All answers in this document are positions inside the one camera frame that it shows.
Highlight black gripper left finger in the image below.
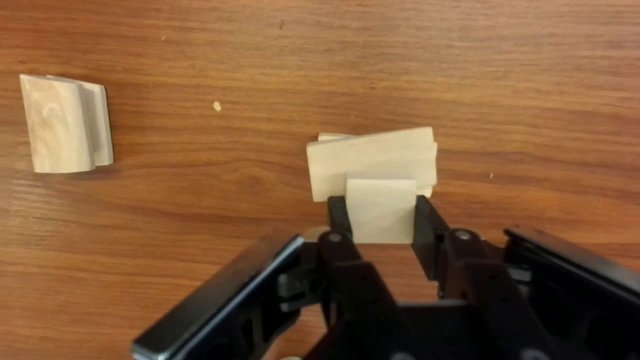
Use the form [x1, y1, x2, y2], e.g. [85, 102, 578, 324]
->
[316, 194, 396, 318]

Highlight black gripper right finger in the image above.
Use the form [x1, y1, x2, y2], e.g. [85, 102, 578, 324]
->
[410, 194, 512, 307]

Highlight small wooden block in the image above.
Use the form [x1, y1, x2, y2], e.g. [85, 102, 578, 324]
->
[345, 177, 420, 246]

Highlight flat wooden plate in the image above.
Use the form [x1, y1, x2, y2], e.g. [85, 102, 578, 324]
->
[316, 131, 441, 201]
[304, 127, 441, 205]

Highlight wooden plate on arch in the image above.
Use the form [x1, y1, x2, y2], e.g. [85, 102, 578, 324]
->
[19, 72, 96, 177]

